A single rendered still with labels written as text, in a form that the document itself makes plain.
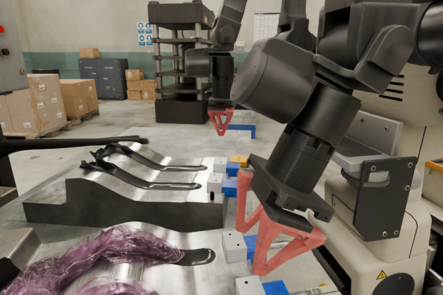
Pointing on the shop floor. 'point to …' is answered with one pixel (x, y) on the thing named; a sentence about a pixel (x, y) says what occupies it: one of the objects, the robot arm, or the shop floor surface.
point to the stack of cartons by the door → (140, 86)
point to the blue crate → (243, 128)
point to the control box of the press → (9, 68)
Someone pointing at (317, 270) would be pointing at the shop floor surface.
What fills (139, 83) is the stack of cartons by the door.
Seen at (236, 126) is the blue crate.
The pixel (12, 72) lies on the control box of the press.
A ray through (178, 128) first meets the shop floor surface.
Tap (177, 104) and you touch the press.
